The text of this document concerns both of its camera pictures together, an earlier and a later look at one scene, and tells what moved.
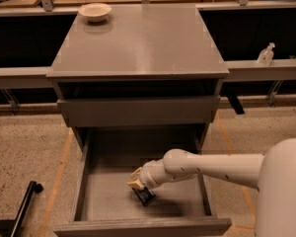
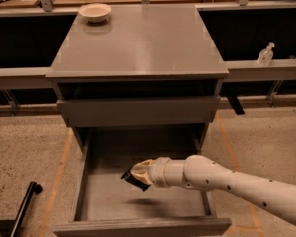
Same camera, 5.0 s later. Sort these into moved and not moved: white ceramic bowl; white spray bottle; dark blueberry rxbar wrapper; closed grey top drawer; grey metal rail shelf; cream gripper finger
Moved: cream gripper finger; dark blueberry rxbar wrapper
Not moved: grey metal rail shelf; white ceramic bowl; closed grey top drawer; white spray bottle
